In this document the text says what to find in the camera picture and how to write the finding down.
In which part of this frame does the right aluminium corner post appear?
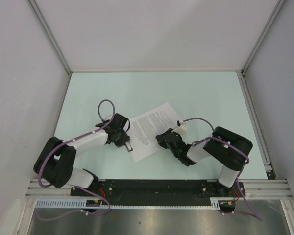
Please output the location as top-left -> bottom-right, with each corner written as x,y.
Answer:
241,0 -> 288,76

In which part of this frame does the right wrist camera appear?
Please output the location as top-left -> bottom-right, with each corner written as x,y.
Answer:
174,120 -> 187,135

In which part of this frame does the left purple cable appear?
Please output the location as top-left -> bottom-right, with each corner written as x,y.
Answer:
36,99 -> 112,221

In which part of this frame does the left aluminium corner post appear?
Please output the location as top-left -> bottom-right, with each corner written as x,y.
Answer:
26,0 -> 72,76

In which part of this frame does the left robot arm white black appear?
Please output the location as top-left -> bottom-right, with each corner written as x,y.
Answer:
33,113 -> 130,196

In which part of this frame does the grey slotted cable duct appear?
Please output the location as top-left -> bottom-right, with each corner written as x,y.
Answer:
35,198 -> 220,210

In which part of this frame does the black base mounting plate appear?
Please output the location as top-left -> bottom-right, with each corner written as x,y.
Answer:
71,178 -> 246,213

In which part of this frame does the aluminium corner post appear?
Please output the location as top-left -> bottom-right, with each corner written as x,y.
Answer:
241,0 -> 288,76
26,0 -> 72,76

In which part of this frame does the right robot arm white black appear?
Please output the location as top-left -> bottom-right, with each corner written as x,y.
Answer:
155,126 -> 253,196

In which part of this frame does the text paper sheet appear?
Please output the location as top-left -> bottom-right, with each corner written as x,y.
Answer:
130,102 -> 182,162

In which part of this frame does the aluminium front frame rail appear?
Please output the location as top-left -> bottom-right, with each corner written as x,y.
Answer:
25,179 -> 293,200

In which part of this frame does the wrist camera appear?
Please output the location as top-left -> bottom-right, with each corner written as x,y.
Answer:
174,120 -> 187,135
103,115 -> 113,121

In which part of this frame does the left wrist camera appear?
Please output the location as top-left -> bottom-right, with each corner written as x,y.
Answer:
103,115 -> 113,121

